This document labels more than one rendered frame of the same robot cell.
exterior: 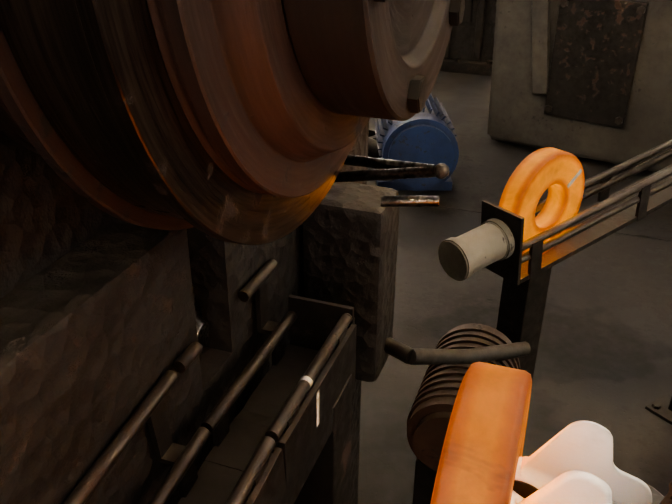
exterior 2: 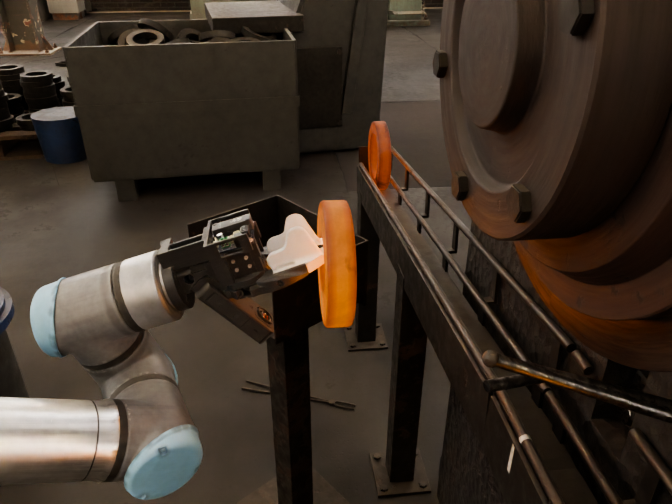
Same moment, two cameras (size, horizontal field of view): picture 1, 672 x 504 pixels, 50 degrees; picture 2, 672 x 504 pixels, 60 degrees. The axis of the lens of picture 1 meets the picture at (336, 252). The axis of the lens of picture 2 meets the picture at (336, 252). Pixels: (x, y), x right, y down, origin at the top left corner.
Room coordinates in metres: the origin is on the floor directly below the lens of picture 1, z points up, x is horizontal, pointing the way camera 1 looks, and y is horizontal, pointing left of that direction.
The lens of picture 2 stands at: (0.83, -0.35, 1.19)
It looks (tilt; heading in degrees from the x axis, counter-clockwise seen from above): 29 degrees down; 154
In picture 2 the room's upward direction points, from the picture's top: straight up
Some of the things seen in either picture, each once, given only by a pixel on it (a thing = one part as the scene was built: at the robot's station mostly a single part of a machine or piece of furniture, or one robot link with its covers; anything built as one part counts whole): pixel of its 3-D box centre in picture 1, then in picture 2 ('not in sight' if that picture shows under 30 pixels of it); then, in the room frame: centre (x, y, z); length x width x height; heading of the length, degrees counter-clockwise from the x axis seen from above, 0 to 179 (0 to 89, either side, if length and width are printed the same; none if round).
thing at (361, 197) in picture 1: (347, 281); not in sight; (0.76, -0.01, 0.68); 0.11 x 0.08 x 0.24; 70
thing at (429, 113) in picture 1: (413, 137); not in sight; (2.79, -0.31, 0.17); 0.57 x 0.31 x 0.34; 0
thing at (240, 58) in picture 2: not in sight; (194, 98); (-2.29, 0.33, 0.39); 1.03 x 0.83 x 0.79; 74
